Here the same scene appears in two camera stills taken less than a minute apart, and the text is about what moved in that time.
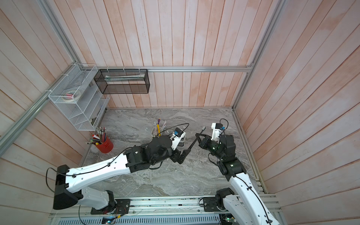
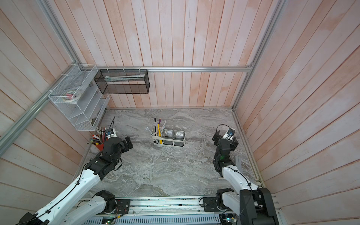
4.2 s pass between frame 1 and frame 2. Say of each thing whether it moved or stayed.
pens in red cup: stayed
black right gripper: moved
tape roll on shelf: stayed
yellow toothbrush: stayed
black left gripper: moved
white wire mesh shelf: stayed
